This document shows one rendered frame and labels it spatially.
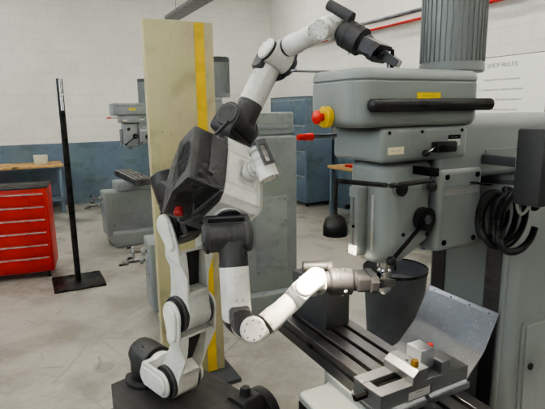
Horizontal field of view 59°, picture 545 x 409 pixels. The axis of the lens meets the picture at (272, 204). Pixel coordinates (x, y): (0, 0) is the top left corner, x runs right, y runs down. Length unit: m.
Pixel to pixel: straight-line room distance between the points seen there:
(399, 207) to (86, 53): 9.21
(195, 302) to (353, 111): 0.98
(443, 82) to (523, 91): 4.93
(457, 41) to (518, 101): 4.85
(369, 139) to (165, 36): 1.86
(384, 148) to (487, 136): 0.42
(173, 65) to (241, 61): 8.18
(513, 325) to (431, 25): 1.02
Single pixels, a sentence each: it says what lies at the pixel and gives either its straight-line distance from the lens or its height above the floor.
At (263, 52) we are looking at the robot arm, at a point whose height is 1.98.
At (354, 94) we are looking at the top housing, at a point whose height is 1.82.
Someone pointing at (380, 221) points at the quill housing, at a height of 1.45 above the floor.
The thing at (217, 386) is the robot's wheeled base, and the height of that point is 0.57.
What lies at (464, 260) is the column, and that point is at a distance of 1.88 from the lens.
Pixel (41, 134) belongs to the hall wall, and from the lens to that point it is 10.18.
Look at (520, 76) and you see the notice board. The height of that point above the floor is 2.11.
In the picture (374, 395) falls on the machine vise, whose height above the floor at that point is 1.00.
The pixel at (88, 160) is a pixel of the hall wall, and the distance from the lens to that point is 10.26.
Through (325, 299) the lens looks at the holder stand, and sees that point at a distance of 1.89.
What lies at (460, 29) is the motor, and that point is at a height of 2.01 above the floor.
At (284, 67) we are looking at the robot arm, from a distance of 1.77.
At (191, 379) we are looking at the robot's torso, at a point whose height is 0.69.
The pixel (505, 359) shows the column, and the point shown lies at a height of 0.93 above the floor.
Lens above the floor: 1.78
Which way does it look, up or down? 11 degrees down
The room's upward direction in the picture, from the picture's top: 1 degrees counter-clockwise
